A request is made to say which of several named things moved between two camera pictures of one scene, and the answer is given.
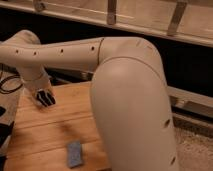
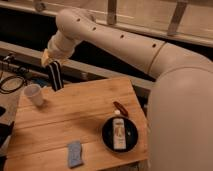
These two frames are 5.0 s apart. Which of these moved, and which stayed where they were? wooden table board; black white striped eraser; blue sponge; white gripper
Moved: white gripper; black white striped eraser
Stayed: blue sponge; wooden table board
